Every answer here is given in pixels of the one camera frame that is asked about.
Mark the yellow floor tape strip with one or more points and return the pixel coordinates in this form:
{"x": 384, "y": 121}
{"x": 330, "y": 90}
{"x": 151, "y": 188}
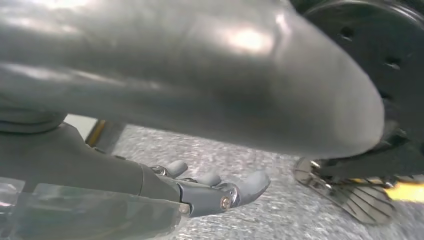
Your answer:
{"x": 407, "y": 192}

